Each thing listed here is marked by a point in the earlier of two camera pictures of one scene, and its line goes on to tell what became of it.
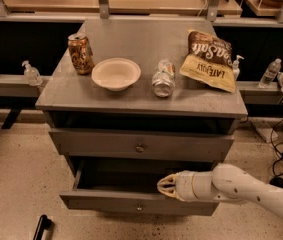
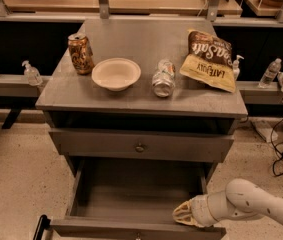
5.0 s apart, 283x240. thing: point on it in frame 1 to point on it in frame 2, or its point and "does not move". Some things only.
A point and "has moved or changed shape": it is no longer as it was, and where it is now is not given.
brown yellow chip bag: (208, 60) does not move
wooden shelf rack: (243, 5) does not move
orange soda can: (81, 53) does not move
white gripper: (185, 185) to (199, 211)
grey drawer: (130, 186) has moved or changed shape
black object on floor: (44, 224) does not move
